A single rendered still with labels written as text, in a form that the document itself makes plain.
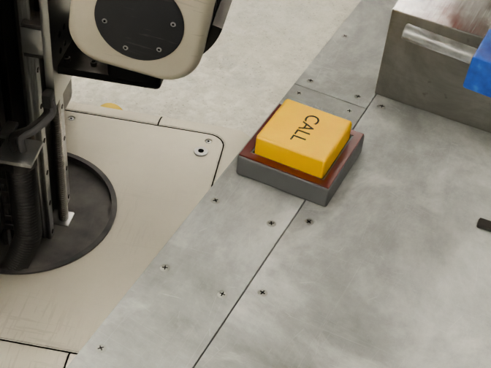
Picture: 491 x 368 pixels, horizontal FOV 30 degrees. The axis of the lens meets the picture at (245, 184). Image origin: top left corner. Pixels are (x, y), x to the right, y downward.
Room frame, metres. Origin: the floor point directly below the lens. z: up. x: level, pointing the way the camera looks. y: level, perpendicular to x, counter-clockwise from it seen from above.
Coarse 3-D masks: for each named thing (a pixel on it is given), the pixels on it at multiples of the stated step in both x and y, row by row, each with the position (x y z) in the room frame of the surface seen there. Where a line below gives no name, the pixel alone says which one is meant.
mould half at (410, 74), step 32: (416, 0) 0.71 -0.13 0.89; (448, 0) 0.71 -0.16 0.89; (480, 0) 0.72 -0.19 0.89; (448, 32) 0.67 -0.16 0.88; (480, 32) 0.66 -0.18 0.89; (384, 64) 0.69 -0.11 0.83; (416, 64) 0.68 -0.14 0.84; (448, 64) 0.67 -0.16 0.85; (384, 96) 0.68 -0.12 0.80; (416, 96) 0.67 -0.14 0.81; (448, 96) 0.66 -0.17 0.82; (480, 96) 0.65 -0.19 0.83; (480, 128) 0.65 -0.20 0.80
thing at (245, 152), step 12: (276, 108) 0.62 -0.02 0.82; (252, 144) 0.57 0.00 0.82; (348, 144) 0.58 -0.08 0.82; (252, 156) 0.56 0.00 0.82; (348, 156) 0.57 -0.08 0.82; (276, 168) 0.55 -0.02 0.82; (288, 168) 0.55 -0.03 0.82; (336, 168) 0.55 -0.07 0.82; (312, 180) 0.53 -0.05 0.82; (324, 180) 0.54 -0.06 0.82
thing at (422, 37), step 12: (408, 24) 0.58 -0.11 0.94; (408, 36) 0.57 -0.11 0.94; (420, 36) 0.57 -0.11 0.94; (432, 36) 0.57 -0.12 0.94; (432, 48) 0.57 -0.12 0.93; (444, 48) 0.56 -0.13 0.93; (456, 48) 0.56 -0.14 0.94; (468, 48) 0.56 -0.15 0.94; (480, 48) 0.55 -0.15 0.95; (468, 60) 0.56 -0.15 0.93; (480, 60) 0.54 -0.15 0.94; (468, 72) 0.54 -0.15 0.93; (480, 72) 0.54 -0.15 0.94; (468, 84) 0.54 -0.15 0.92; (480, 84) 0.54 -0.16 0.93
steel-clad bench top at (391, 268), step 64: (384, 0) 0.86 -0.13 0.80; (320, 64) 0.73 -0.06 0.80; (384, 128) 0.64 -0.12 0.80; (448, 128) 0.65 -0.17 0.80; (256, 192) 0.54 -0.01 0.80; (384, 192) 0.55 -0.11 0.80; (448, 192) 0.56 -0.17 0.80; (192, 256) 0.46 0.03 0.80; (256, 256) 0.47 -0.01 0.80; (320, 256) 0.47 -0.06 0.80; (384, 256) 0.48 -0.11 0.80; (448, 256) 0.49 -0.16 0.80; (128, 320) 0.40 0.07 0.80; (192, 320) 0.40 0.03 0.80; (256, 320) 0.41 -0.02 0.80; (320, 320) 0.41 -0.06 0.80; (384, 320) 0.42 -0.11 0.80; (448, 320) 0.43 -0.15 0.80
